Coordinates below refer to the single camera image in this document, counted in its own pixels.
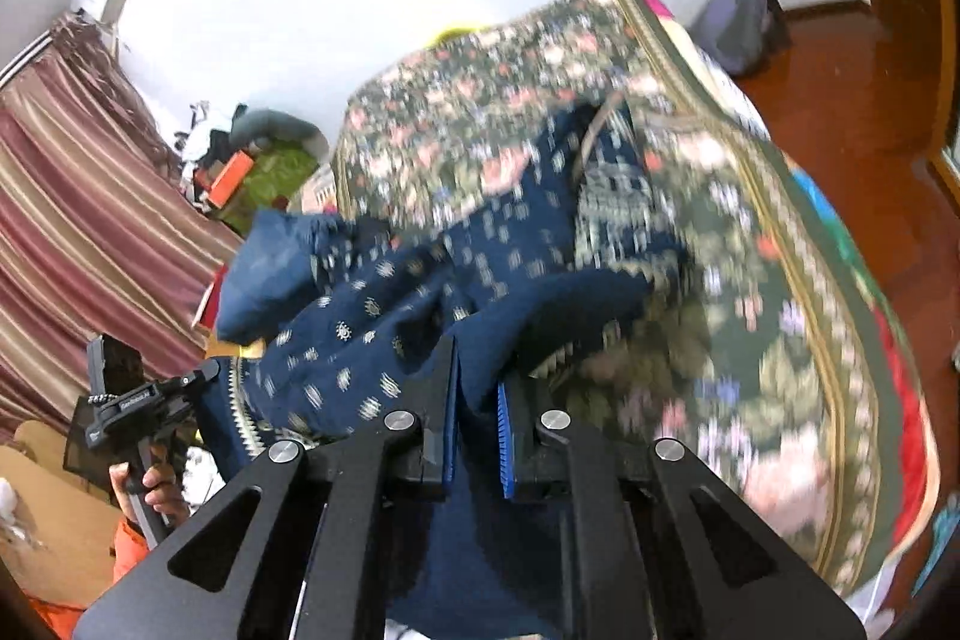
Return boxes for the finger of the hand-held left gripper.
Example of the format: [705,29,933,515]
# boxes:
[156,359,226,402]

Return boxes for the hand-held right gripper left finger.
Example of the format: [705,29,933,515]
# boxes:
[71,334,460,640]

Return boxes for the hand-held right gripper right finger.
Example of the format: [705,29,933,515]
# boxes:
[496,377,869,640]

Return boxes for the grey purple backpack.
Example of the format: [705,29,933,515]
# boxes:
[688,0,790,80]

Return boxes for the pile of mixed clutter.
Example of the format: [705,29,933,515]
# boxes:
[172,100,250,215]

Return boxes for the navy patterned zip hoodie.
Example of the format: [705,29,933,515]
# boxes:
[214,100,695,640]

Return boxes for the person's left forearm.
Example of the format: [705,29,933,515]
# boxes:
[34,514,155,637]

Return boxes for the yellow plastic item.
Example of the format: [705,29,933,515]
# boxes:
[430,20,497,50]

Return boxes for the orange box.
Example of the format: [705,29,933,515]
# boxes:
[208,151,255,209]

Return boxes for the floral bed blanket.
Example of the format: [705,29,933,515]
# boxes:
[330,0,942,600]

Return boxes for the colourful bed sheet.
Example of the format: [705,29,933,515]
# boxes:
[641,0,947,600]

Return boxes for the blue jeans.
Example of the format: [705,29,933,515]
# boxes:
[216,211,395,345]

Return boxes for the person's left hand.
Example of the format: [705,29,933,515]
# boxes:
[109,443,190,530]

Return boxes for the grey plush cushion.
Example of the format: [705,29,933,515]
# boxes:
[231,109,328,155]

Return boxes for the striped maroon curtain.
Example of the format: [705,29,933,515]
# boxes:
[0,14,247,440]

